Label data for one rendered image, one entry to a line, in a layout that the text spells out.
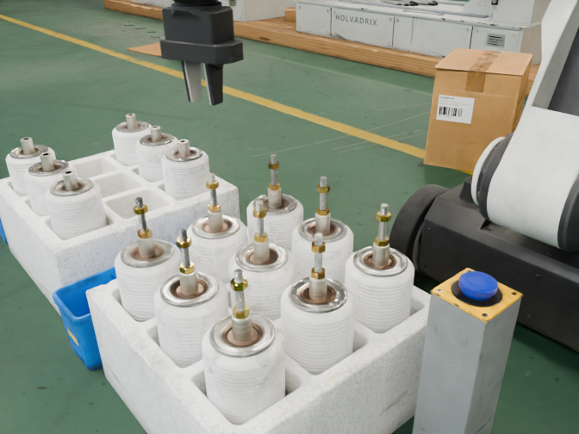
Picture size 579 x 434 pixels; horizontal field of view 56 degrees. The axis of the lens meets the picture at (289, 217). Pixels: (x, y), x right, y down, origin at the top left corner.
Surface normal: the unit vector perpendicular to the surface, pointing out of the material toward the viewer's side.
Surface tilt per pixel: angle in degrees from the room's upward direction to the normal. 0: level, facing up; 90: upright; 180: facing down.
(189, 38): 90
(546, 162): 54
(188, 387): 0
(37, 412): 0
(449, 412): 90
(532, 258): 46
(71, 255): 90
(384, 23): 90
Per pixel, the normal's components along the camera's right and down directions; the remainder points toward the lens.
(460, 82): -0.47, 0.42
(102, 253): 0.65, 0.35
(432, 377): -0.77, 0.31
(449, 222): -0.55, -0.39
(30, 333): -0.01, -0.88
